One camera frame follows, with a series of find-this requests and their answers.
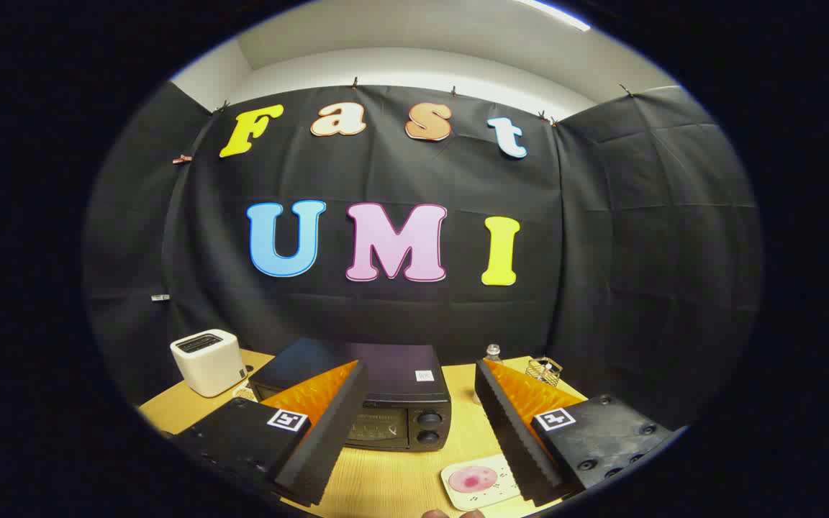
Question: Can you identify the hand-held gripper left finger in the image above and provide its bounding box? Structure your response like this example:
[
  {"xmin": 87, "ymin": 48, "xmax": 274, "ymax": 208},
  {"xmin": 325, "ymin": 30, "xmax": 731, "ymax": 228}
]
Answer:
[{"xmin": 170, "ymin": 360, "xmax": 368, "ymax": 508}]

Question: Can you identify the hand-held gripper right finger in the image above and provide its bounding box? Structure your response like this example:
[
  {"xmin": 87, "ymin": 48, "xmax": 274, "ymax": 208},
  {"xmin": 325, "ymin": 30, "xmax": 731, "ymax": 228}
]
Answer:
[{"xmin": 474, "ymin": 358, "xmax": 674, "ymax": 508}]

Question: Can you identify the pink ham slice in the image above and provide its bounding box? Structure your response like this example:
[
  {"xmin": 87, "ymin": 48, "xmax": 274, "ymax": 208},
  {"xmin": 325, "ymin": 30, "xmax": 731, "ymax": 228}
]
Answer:
[{"xmin": 448, "ymin": 465, "xmax": 499, "ymax": 494}]

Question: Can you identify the white square tray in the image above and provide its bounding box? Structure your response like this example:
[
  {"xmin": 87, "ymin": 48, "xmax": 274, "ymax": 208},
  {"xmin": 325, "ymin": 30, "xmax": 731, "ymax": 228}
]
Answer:
[{"xmin": 440, "ymin": 453, "xmax": 523, "ymax": 512}]

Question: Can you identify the black toaster oven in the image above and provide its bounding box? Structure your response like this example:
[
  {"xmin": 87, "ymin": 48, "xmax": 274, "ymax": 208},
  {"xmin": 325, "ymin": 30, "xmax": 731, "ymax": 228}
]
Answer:
[{"xmin": 249, "ymin": 338, "xmax": 453, "ymax": 453}]

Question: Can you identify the white toaster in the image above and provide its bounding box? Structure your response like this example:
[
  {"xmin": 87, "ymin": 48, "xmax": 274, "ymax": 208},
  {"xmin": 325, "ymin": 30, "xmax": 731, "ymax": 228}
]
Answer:
[{"xmin": 170, "ymin": 329, "xmax": 248, "ymax": 398}]

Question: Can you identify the metal wire basket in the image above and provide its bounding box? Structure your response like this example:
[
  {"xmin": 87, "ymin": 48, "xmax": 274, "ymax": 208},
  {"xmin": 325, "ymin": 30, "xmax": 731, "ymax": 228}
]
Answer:
[{"xmin": 526, "ymin": 356, "xmax": 563, "ymax": 387}]

